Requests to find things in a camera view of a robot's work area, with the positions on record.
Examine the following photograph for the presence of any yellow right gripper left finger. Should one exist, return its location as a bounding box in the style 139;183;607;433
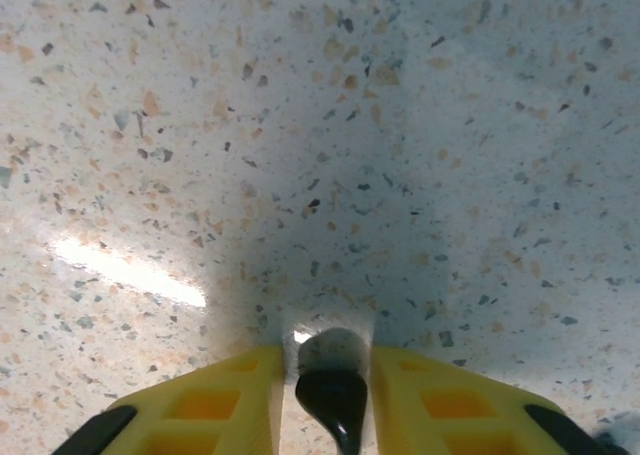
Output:
49;344;286;455

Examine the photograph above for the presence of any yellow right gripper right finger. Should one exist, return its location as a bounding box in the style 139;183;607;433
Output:
372;347;601;455

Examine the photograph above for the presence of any black wireless earbud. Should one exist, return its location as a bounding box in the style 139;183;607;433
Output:
294;327;371;455

